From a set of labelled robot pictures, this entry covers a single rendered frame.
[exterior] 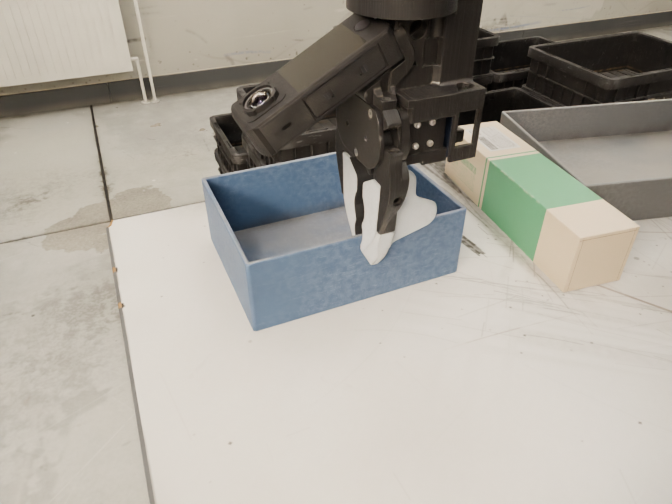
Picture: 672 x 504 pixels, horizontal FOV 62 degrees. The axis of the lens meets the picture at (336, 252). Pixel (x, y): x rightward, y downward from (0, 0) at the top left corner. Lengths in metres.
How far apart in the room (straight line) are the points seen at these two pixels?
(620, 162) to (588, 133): 0.08
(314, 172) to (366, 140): 0.19
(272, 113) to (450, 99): 0.12
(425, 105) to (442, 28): 0.05
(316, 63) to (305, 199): 0.24
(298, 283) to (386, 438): 0.14
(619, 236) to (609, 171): 0.24
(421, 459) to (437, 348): 0.10
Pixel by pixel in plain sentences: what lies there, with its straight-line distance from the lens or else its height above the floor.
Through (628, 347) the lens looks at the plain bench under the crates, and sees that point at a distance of 0.51.
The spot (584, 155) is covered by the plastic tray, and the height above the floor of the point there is 0.70.
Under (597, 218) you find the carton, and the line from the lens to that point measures 0.54.
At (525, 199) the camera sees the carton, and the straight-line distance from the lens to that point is 0.56.
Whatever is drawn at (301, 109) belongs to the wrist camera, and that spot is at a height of 0.89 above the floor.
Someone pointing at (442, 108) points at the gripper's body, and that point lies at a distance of 0.39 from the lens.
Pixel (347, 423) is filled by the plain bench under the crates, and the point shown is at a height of 0.70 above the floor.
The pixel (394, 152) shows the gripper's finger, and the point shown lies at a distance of 0.38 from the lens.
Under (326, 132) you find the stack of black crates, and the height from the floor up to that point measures 0.59.
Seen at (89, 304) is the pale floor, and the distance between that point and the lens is 1.69.
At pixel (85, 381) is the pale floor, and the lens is 1.48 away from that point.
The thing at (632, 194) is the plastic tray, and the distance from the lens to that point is 0.65.
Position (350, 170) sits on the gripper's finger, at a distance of 0.44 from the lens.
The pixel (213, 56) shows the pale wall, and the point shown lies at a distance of 3.08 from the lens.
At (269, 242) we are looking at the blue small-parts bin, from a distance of 0.56.
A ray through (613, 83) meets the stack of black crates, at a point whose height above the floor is 0.59.
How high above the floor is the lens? 1.02
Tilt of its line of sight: 36 degrees down
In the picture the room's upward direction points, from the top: straight up
